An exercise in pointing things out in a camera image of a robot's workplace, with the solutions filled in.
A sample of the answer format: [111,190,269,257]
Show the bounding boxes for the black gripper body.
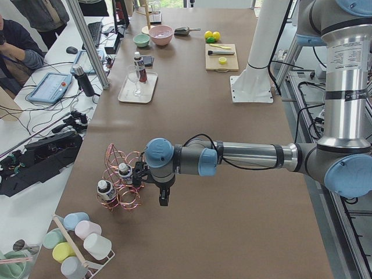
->
[132,161,156,187]

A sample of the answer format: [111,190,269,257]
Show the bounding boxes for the tea bottle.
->
[118,163,133,185]
[134,51,148,83]
[97,180,118,209]

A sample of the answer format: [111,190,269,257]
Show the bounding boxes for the pink plastic cup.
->
[74,220,102,240]

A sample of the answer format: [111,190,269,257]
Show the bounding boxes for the white rabbit tray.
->
[117,71,159,104]

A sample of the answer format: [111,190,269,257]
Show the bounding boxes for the white plastic cup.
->
[83,233,112,260]

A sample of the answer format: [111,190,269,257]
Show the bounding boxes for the blue plastic cup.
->
[63,212,90,230]

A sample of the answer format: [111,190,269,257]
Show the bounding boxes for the clear wine glass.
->
[127,65,142,96]

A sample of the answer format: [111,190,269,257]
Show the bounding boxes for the black plastic device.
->
[1,131,83,197]

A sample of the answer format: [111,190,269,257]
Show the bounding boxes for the black thermos bottle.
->
[72,64,95,97]

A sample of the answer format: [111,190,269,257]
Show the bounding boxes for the white cup rack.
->
[52,214,116,278]

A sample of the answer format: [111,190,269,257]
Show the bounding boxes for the green plastic cup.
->
[43,228,66,249]

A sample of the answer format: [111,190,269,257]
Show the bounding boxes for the yellow plastic cup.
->
[52,242,76,263]

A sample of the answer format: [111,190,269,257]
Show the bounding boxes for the grey plastic cup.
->
[60,256,88,279]

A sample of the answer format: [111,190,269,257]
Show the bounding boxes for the blue teach pendant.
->
[73,49,106,75]
[26,73,72,104]

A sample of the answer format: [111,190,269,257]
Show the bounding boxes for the green bowl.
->
[133,34,150,48]

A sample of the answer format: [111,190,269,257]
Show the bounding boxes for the steel muddler rod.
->
[208,50,235,56]

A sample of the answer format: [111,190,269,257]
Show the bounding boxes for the yellow lemon half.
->
[219,57,227,65]

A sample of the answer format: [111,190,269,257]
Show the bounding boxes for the pink bowl with ice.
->
[149,25,174,46]

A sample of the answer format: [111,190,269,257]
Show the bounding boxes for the bamboo cutting board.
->
[205,44,239,71]

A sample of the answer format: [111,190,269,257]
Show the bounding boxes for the black computer mouse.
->
[66,46,78,54]

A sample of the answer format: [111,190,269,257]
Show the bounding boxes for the yellow plastic knife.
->
[209,44,231,49]

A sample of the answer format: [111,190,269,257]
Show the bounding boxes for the metal ice scoop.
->
[174,27,201,36]

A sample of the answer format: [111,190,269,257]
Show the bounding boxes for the black keyboard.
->
[87,22,103,48]

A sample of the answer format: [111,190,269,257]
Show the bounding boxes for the black monitor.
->
[112,0,130,38]

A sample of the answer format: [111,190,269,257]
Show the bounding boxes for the clear glass mug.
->
[148,0,161,16]

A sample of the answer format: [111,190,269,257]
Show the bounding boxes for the seated person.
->
[1,18,45,98]

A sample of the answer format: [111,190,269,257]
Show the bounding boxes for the wooden cup rack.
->
[135,0,161,35]

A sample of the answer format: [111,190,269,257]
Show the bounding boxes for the copper wire bottle basket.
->
[96,144,144,211]

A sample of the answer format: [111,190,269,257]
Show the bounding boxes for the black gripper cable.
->
[183,133,280,171]

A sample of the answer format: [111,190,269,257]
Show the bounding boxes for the black camera unit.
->
[52,110,88,134]

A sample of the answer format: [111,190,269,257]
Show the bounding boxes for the aluminium frame post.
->
[66,0,110,90]

